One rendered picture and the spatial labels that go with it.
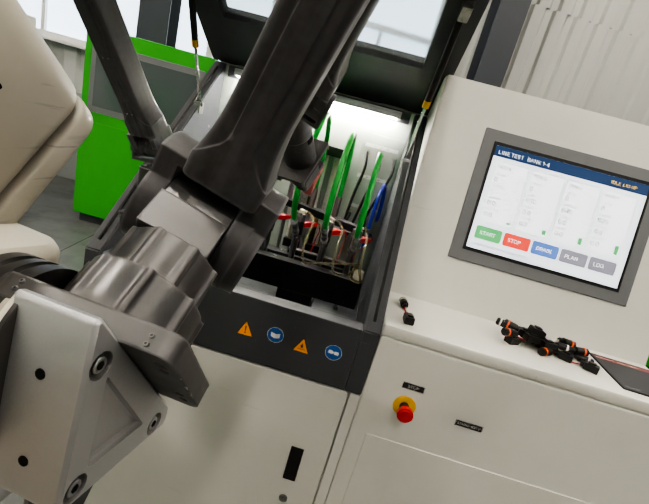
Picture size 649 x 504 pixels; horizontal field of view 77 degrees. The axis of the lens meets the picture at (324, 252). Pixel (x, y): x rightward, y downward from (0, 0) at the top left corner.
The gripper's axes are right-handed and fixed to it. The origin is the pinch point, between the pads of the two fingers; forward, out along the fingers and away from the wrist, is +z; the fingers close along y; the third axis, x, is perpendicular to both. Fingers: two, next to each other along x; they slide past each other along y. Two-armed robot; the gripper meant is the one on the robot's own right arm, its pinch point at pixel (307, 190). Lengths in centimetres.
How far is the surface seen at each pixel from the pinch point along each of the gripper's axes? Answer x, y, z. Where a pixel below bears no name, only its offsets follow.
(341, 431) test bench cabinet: -20, -33, 43
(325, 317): -8.7, -14.8, 23.3
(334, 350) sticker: -12.7, -19.4, 28.1
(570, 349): -61, 6, 37
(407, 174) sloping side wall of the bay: -9.9, 33.4, 26.3
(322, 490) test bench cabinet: -20, -46, 56
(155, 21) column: 320, 236, 149
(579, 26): -59, 470, 223
